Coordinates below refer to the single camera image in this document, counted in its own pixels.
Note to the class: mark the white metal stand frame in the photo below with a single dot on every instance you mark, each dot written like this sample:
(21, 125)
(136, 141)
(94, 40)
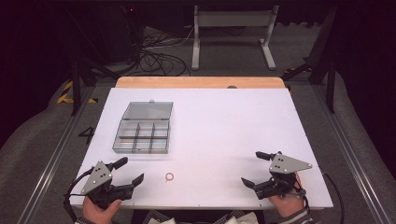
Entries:
(233, 20)

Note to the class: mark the yellow black floor tape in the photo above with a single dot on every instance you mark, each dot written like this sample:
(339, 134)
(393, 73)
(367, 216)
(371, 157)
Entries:
(67, 95)

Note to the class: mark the aluminium floor rail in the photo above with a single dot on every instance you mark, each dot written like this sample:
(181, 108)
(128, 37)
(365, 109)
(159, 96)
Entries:
(53, 155)
(348, 149)

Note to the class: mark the black tripod stand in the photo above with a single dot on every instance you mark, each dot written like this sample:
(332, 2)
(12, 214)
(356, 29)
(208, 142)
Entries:
(323, 62)
(79, 81)

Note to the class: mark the clear plastic compartment box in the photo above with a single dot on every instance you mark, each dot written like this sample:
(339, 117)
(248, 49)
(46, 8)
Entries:
(144, 130)

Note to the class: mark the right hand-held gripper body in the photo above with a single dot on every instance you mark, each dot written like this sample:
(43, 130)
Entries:
(285, 165)

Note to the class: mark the person's right hand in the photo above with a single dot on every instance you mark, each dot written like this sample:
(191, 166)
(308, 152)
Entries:
(288, 205)

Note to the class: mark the person's left hand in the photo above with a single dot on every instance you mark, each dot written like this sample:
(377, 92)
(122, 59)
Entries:
(98, 214)

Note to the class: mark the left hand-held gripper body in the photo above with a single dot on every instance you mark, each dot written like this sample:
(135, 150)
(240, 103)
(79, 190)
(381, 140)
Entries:
(97, 179)

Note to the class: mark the white board sheet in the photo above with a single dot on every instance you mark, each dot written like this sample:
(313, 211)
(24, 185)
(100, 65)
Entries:
(218, 124)

